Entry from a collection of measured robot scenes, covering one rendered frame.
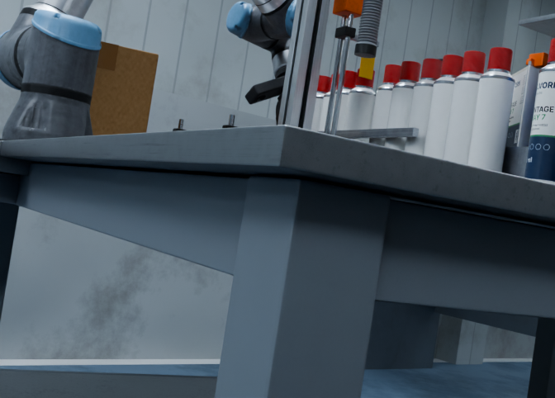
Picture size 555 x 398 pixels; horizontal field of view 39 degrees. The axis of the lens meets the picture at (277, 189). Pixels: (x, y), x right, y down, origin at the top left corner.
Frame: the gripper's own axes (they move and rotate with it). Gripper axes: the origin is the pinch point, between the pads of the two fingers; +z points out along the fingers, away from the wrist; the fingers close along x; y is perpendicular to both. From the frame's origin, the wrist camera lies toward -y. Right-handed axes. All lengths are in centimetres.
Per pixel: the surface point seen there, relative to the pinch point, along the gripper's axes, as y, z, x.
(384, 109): -1.5, 10.5, -31.7
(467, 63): -1, 15, -52
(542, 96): -2, 28, -63
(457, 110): -2, 21, -48
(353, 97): -2.4, 4.0, -25.2
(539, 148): -2, 35, -60
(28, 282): -6, -49, 205
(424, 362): 243, -35, 240
